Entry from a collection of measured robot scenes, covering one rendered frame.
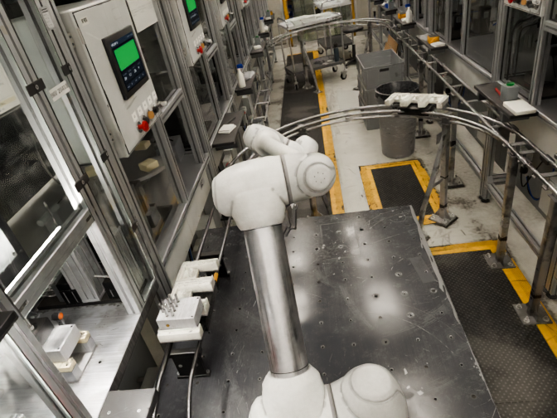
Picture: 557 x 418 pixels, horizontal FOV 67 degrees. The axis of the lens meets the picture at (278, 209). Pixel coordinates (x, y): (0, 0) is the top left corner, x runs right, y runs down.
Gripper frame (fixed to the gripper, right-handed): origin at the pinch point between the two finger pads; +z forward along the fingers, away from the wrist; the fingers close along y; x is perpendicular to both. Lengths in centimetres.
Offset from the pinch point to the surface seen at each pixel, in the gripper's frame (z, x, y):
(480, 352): 6, -80, -101
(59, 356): 56, 50, 22
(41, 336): 54, 52, 30
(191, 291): 30.5, 11.9, 11.7
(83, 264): 36, 34, 42
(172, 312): 35.4, 30.0, 6.5
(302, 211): -31, -172, 36
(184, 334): 40.3, 27.4, 0.6
